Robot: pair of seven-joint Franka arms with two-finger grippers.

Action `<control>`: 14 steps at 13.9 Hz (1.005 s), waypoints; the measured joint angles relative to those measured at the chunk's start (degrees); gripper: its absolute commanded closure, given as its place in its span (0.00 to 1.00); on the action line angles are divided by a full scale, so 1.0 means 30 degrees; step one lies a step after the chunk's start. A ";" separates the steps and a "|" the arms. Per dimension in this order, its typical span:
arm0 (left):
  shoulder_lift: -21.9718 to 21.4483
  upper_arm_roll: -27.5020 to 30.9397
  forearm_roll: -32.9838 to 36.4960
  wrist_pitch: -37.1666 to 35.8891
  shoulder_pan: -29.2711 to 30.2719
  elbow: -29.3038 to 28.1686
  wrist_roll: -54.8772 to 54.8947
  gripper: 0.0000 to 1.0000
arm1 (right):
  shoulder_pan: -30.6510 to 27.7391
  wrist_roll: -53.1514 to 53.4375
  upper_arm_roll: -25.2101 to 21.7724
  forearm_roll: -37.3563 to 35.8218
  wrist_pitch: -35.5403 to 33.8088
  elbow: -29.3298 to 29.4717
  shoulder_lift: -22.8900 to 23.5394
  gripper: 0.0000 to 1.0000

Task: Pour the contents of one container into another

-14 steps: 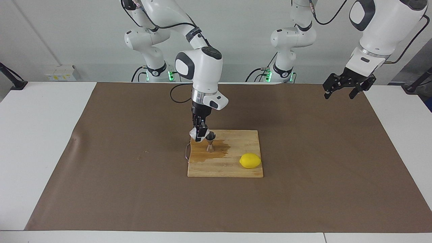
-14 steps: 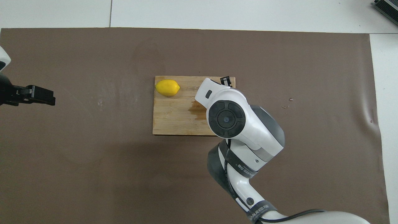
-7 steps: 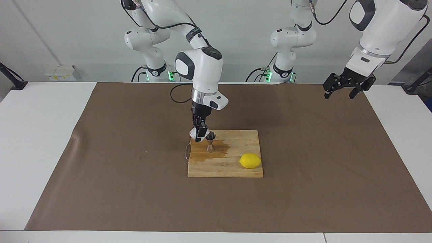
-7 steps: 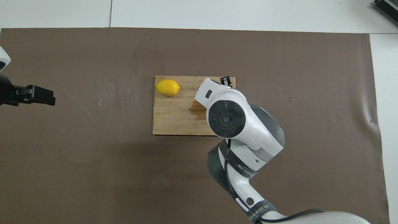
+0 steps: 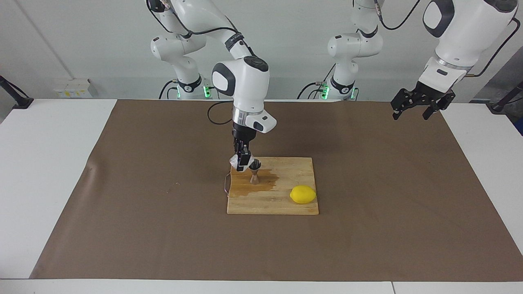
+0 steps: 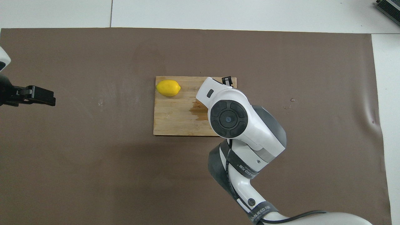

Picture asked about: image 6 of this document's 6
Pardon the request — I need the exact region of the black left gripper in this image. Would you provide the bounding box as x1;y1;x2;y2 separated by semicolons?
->
0;72;56;107

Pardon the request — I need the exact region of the yellow lemon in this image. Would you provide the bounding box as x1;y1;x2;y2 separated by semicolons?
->
156;80;182;97

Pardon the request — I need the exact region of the wooden cutting board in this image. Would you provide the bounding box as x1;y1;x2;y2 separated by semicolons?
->
153;76;237;137

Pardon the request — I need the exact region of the brown paper table mat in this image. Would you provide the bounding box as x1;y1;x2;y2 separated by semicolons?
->
0;27;393;225

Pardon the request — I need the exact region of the grey ribbed metal device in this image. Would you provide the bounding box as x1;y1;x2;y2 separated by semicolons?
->
374;0;400;26

